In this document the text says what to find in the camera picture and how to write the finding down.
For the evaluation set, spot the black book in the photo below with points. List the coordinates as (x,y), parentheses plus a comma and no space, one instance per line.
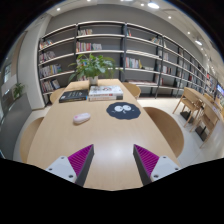
(75,95)

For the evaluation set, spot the wooden chair far right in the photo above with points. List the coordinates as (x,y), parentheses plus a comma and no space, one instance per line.
(133,89)

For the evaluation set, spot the red and white lower book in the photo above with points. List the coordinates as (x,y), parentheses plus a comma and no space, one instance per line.
(105,98)

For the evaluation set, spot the white top book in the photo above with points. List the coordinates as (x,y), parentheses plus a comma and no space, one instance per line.
(113,90)

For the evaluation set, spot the potted green plant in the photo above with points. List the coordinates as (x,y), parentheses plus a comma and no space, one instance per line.
(91,66)

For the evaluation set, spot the small plant by window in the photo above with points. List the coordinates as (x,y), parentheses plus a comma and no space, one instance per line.
(17,91)

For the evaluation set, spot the wooden side table chair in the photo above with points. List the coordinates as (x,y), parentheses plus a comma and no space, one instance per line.
(191,100)

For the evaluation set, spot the wooden chair near right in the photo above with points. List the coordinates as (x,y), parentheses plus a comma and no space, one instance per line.
(168,127)

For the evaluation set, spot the wooden chair near left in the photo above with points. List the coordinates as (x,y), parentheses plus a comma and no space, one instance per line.
(27,138)

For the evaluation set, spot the dark cartoon-eyes mouse pad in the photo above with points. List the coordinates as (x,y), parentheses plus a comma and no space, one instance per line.
(123,111)

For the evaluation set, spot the pink computer mouse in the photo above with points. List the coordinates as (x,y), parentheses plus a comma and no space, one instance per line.
(80,118)

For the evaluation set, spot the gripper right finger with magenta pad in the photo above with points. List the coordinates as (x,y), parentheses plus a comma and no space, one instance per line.
(152,167)

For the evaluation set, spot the wooden chair far left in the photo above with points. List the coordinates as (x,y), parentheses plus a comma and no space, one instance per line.
(56,94)

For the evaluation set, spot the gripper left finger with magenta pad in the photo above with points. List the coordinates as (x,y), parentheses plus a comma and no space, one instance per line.
(75,167)

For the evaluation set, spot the large grey bookshelf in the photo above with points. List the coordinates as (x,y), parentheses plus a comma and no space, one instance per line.
(157,64)

